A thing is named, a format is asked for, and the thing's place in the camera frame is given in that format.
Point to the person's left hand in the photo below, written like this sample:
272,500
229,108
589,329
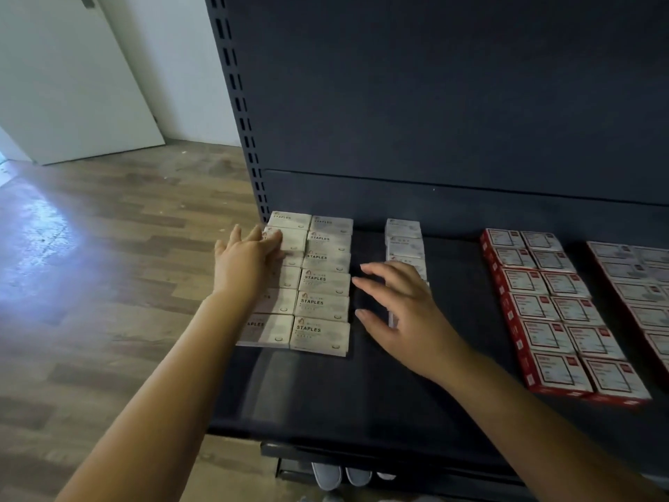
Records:
246,268

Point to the person's right hand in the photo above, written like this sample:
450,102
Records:
418,329

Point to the dark metal shelf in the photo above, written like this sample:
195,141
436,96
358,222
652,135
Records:
449,89

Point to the person's left forearm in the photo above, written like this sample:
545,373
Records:
157,413

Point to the person's right forearm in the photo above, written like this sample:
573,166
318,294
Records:
549,439

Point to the pink slipper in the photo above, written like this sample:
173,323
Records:
386,475

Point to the grey slipper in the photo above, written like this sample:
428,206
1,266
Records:
326,475
359,475

